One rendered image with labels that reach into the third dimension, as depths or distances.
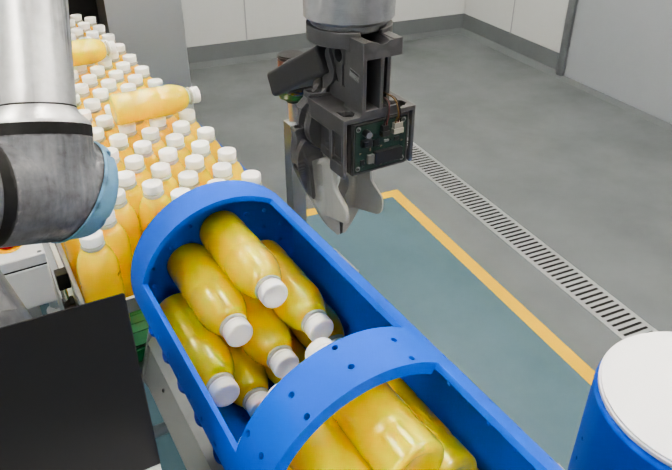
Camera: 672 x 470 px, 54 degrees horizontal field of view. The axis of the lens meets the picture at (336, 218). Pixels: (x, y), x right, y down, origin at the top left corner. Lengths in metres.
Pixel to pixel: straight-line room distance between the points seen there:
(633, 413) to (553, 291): 1.97
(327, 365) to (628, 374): 0.50
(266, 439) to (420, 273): 2.26
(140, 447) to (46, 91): 0.39
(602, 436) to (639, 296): 2.06
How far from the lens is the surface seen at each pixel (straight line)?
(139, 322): 1.30
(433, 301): 2.76
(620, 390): 1.01
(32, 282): 1.20
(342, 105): 0.55
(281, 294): 0.90
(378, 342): 0.71
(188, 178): 1.32
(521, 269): 3.02
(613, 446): 0.99
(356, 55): 0.52
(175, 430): 1.15
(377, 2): 0.52
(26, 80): 0.79
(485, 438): 0.83
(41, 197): 0.75
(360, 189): 0.63
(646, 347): 1.09
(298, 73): 0.60
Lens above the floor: 1.71
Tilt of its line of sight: 31 degrees down
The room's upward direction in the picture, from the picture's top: straight up
